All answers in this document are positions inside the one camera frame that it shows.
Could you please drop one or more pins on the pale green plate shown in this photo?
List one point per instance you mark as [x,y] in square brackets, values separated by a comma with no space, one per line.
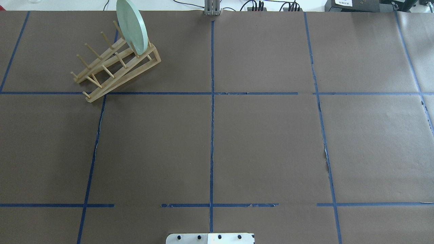
[132,25]

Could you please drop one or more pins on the wooden dish rack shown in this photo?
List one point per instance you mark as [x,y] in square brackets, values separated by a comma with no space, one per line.
[117,65]

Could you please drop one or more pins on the white mounting plate with bolts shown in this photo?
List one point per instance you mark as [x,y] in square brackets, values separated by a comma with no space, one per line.
[210,238]

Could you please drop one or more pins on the brown paper table cover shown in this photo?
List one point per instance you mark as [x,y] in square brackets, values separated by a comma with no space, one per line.
[310,128]

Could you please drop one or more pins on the black power strip left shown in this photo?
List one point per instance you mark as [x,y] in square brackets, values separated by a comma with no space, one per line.
[257,6]

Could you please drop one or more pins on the black power strip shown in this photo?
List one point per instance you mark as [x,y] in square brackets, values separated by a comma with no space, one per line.
[291,7]
[257,6]

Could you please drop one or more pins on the black power strip right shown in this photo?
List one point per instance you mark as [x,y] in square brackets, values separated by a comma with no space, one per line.
[291,7]

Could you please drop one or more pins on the black box with label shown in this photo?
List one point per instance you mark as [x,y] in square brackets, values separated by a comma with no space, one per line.
[370,6]

